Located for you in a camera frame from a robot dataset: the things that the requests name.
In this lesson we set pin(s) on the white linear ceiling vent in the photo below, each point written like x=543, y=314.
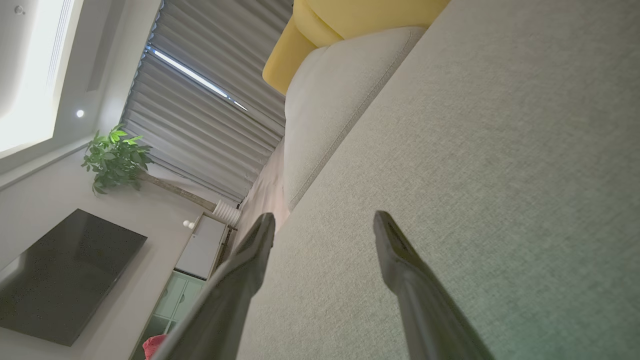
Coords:
x=59, y=45

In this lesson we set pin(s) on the black flat screen television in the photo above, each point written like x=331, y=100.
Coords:
x=65, y=280

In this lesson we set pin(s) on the grey pleated curtain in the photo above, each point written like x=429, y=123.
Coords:
x=200, y=130

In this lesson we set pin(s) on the grey and mint TV cabinet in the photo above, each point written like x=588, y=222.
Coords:
x=200, y=250

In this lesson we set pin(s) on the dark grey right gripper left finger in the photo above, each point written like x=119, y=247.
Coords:
x=225, y=310

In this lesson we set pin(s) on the yellow sofa backrest cushion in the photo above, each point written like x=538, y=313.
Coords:
x=290, y=60
x=370, y=15

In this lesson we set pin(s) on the small white figurine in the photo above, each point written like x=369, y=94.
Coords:
x=188, y=224

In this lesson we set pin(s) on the white ribbed plant pot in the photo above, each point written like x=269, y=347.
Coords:
x=227, y=213

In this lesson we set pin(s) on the green potted plant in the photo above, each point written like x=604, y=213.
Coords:
x=115, y=157

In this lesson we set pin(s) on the red and white shirt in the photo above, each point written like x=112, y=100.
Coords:
x=154, y=347

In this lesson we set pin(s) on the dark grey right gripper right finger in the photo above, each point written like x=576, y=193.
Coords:
x=425, y=310

